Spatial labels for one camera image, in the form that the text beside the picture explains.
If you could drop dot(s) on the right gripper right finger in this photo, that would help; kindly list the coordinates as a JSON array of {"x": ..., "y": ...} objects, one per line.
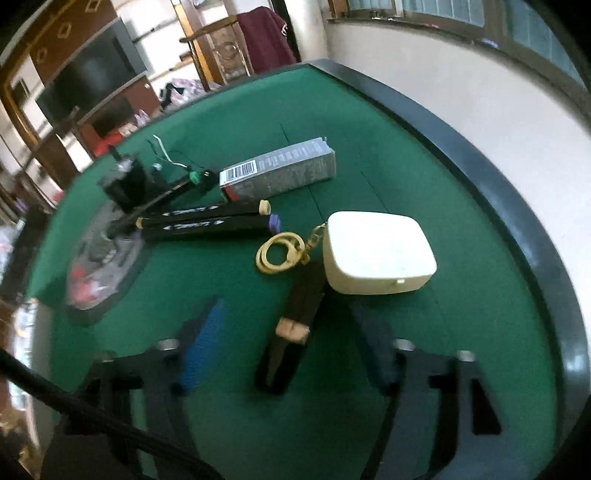
[{"x": 441, "y": 422}]

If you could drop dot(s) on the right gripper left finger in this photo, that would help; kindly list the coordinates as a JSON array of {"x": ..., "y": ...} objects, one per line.
[{"x": 164, "y": 374}]

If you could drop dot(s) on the purple-tipped black marker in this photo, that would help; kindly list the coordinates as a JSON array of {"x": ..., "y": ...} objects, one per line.
[{"x": 232, "y": 227}]

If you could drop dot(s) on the yellow-tipped black marker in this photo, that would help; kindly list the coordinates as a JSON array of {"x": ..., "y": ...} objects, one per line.
[{"x": 260, "y": 207}]

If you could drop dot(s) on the red item plastic bag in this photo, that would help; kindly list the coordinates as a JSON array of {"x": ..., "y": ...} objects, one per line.
[{"x": 101, "y": 268}]

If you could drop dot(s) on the round grey table centre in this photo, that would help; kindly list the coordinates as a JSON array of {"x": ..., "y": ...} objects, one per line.
[{"x": 48, "y": 279}]

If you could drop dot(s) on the cream earbud case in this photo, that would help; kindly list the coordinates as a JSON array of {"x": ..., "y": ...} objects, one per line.
[{"x": 371, "y": 253}]

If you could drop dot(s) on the black stepper motor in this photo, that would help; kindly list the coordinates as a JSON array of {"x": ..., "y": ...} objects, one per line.
[{"x": 128, "y": 185}]

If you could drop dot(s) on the green-tipped black marker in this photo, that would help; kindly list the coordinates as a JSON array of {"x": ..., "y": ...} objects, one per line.
[{"x": 203, "y": 181}]

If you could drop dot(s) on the grey red-ended box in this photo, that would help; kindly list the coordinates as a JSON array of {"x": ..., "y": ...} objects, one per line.
[{"x": 279, "y": 171}]

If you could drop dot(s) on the black television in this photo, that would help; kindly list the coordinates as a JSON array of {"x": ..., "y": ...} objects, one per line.
[{"x": 76, "y": 84}]

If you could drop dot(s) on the wooden chair with red cloth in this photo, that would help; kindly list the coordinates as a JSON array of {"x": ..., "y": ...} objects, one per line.
[{"x": 240, "y": 46}]

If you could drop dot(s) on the yellow coiled keychain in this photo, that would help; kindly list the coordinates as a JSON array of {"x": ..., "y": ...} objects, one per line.
[{"x": 296, "y": 249}]

